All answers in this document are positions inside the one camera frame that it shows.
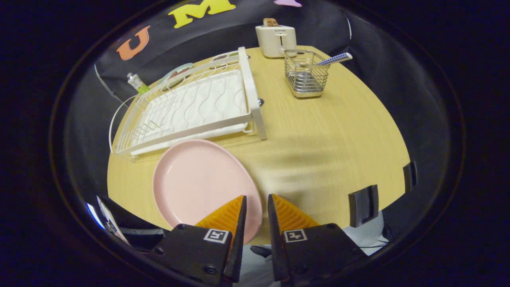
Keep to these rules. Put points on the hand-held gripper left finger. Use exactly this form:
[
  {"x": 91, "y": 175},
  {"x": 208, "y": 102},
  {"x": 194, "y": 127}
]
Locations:
[{"x": 239, "y": 247}]

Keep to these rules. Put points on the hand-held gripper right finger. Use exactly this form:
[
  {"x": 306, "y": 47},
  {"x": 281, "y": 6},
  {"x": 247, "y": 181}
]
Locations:
[{"x": 274, "y": 247}]

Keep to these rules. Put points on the pink plate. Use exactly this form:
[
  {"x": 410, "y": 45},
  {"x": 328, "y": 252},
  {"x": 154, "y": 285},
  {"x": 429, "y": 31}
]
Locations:
[{"x": 199, "y": 183}]

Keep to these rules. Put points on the pale green plate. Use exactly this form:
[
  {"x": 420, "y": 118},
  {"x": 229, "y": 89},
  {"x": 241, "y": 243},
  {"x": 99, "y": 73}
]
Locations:
[{"x": 174, "y": 74}]

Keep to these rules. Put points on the white divided seed dish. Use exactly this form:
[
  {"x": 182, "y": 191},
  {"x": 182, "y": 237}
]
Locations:
[{"x": 221, "y": 57}]

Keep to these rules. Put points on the black table clamp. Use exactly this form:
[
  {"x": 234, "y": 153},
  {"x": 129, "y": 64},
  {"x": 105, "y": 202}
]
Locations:
[
  {"x": 360, "y": 205},
  {"x": 409, "y": 176}
]

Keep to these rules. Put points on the green drink bottle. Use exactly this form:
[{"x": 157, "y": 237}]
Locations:
[{"x": 136, "y": 82}]

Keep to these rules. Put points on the cream toaster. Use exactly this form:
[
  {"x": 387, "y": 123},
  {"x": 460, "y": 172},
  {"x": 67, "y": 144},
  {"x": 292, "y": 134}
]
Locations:
[{"x": 275, "y": 42}]

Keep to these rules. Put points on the brown bread slice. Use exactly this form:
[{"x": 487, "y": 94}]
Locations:
[{"x": 270, "y": 22}]

